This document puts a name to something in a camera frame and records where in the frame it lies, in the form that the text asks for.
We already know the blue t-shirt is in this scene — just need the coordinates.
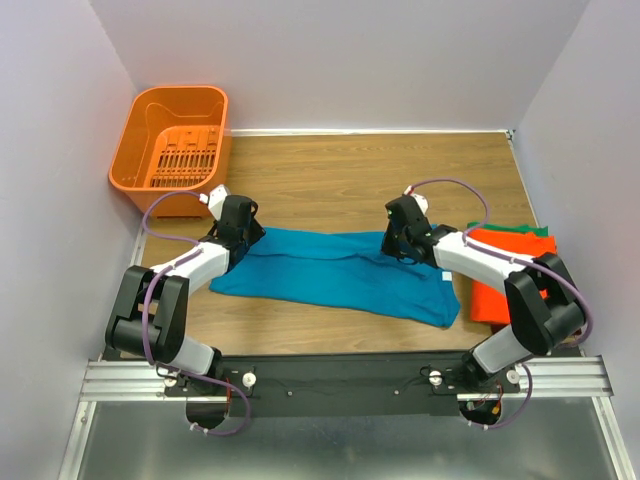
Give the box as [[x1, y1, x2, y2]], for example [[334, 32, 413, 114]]
[[209, 227, 460, 328]]

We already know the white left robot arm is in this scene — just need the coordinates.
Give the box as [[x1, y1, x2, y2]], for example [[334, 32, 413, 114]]
[[105, 187, 265, 395]]

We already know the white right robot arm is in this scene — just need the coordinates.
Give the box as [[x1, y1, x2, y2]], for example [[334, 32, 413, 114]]
[[381, 194, 591, 392]]

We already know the orange folded t-shirt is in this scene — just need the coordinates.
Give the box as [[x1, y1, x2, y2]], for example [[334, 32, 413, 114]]
[[470, 232, 557, 328]]

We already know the orange plastic basket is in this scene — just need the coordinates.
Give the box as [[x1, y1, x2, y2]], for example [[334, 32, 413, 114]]
[[109, 85, 232, 217]]

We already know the green folded t-shirt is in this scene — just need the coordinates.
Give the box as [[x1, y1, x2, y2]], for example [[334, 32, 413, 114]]
[[466, 222, 550, 238]]

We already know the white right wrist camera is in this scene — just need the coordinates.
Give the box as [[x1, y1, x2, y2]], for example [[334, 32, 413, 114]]
[[403, 186, 429, 215]]

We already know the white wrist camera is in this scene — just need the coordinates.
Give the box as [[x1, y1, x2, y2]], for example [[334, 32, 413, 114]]
[[403, 186, 429, 215], [199, 184, 230, 220]]

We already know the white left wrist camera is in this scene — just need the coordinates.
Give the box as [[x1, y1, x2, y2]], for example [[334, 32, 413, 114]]
[[199, 184, 230, 220]]

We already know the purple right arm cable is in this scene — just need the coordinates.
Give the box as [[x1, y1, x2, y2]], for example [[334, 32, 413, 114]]
[[403, 178, 596, 431]]

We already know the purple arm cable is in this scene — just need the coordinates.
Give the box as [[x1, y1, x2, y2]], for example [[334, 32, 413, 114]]
[[403, 178, 596, 431], [141, 191, 254, 437]]

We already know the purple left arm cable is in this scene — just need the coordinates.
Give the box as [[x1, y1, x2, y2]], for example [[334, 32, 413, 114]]
[[141, 191, 254, 437]]

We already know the black mounting base plate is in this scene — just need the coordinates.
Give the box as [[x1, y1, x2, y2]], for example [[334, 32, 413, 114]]
[[165, 350, 520, 418]]

